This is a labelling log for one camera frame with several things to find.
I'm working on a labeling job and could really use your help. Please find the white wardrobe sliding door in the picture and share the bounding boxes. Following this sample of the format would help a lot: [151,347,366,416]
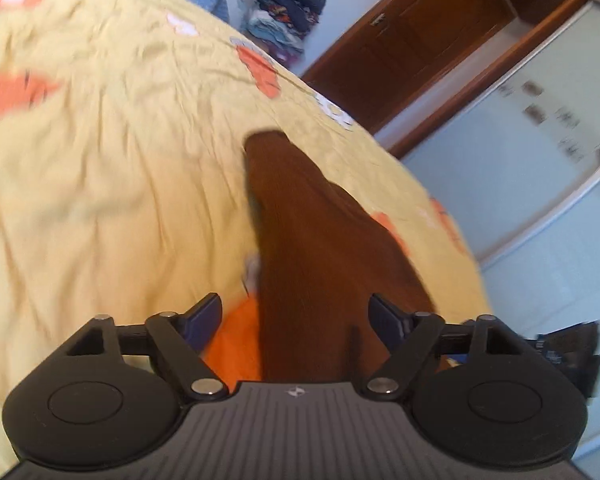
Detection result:
[404,1,600,457]

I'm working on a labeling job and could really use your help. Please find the yellow patterned bed quilt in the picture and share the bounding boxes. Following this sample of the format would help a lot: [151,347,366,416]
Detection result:
[0,0,489,477]

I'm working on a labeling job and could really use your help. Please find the brown knit sweater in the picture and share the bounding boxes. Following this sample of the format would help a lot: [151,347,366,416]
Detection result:
[245,130,434,382]

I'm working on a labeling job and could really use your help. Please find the pile of clothes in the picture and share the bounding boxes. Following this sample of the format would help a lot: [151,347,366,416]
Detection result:
[235,0,326,68]

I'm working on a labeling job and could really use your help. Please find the brown wooden door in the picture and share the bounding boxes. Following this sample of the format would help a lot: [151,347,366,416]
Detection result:
[302,0,586,158]

